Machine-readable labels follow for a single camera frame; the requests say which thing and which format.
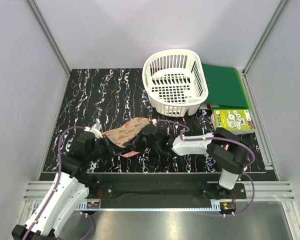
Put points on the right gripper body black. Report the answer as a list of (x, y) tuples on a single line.
[(140, 143)]

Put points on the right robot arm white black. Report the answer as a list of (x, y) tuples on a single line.
[(227, 149)]

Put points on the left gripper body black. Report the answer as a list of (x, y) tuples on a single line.
[(102, 148)]

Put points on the pink mesh bra laundry bag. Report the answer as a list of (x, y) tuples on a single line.
[(119, 136)]

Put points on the aluminium front rail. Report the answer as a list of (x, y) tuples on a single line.
[(259, 191)]

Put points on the green folder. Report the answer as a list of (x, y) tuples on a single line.
[(225, 89)]

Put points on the white plastic laundry basket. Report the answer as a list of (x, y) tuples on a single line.
[(175, 83)]

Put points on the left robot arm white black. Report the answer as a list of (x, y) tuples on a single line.
[(70, 186)]

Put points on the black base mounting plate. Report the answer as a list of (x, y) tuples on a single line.
[(158, 192)]

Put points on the green illustrated book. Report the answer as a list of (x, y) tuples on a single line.
[(236, 121)]

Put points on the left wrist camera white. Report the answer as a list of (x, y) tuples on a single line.
[(95, 129)]

